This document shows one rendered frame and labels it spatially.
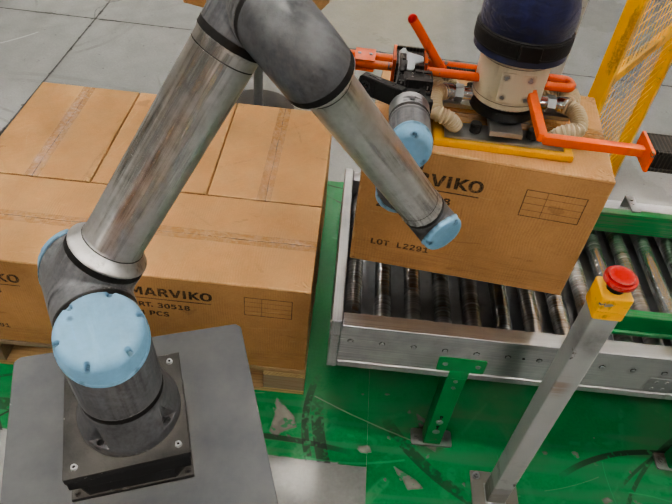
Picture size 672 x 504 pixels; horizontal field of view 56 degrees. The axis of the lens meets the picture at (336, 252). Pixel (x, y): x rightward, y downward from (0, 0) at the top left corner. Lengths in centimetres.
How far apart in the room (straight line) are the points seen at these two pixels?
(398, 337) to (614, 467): 100
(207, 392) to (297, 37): 83
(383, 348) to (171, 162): 98
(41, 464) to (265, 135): 152
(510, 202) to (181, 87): 92
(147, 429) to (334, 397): 119
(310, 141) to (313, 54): 159
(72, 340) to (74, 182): 129
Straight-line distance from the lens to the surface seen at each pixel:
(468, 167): 157
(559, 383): 168
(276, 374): 223
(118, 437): 123
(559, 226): 169
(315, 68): 89
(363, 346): 182
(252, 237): 204
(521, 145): 161
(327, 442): 222
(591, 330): 153
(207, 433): 138
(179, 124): 103
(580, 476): 239
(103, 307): 111
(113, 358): 106
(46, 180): 237
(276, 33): 89
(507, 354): 187
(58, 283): 121
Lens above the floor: 195
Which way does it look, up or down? 44 degrees down
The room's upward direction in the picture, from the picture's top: 7 degrees clockwise
